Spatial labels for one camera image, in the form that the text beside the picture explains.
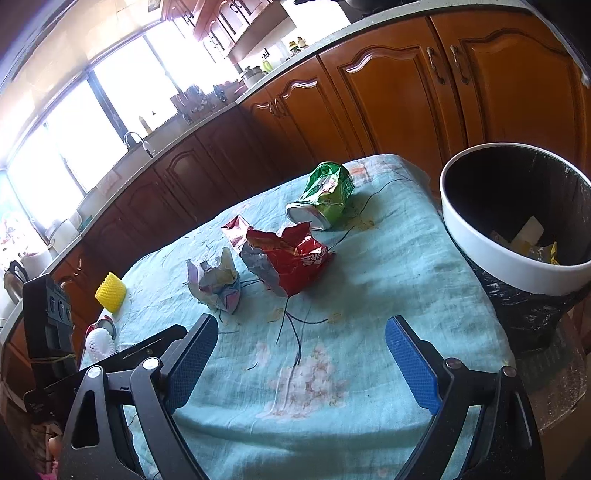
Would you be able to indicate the utensil rack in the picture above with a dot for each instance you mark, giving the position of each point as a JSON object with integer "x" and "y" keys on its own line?
{"x": 198, "y": 99}

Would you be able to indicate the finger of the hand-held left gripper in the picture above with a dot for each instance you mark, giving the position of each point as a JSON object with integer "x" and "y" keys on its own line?
{"x": 138, "y": 348}

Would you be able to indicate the green snack bag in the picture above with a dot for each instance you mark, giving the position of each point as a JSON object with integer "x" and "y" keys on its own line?
{"x": 328, "y": 189}

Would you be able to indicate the small white foam fruit net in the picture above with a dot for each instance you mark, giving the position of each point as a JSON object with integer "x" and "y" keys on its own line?
{"x": 99, "y": 346}

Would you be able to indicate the yellow foam fruit net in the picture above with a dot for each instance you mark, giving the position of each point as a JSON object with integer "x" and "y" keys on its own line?
{"x": 111, "y": 293}

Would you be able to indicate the wooden lower cabinets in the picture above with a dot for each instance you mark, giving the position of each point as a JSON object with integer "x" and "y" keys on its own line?
{"x": 392, "y": 92}

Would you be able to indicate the wooden cabinets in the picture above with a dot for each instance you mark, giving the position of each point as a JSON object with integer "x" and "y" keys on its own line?
{"x": 217, "y": 23}
{"x": 392, "y": 92}

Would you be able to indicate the electric kettle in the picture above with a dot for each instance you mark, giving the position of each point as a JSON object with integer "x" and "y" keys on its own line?
{"x": 16, "y": 281}

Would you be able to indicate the chrome sink faucet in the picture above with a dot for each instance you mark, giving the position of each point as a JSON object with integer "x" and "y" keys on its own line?
{"x": 138, "y": 141}

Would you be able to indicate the kitchen window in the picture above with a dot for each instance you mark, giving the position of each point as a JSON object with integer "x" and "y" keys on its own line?
{"x": 115, "y": 120}

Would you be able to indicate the yellow snack wrapper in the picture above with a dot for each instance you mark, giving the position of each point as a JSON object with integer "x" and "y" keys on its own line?
{"x": 549, "y": 254}

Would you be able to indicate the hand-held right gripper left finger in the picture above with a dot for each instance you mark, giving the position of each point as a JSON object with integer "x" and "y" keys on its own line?
{"x": 189, "y": 364}

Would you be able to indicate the pale wrapper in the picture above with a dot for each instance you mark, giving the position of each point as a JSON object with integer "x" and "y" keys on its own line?
{"x": 217, "y": 286}

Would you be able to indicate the wooden upper cabinets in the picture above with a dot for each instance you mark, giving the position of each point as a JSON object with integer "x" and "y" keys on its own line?
{"x": 217, "y": 23}

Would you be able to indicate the white trash bin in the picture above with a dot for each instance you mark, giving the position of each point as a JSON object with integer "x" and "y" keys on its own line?
{"x": 489, "y": 258}

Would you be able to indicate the red snack bag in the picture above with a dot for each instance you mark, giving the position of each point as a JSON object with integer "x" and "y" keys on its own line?
{"x": 295, "y": 263}

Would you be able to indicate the teal floral tablecloth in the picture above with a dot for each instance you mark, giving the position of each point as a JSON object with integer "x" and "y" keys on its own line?
{"x": 323, "y": 332}

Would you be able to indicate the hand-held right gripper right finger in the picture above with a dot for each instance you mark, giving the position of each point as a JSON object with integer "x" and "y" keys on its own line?
{"x": 411, "y": 364}

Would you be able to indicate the white lidded pot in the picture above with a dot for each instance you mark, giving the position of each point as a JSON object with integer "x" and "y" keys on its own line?
{"x": 253, "y": 76}

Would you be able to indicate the black bin liner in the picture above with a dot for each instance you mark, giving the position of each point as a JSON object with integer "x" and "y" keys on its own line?
{"x": 521, "y": 318}

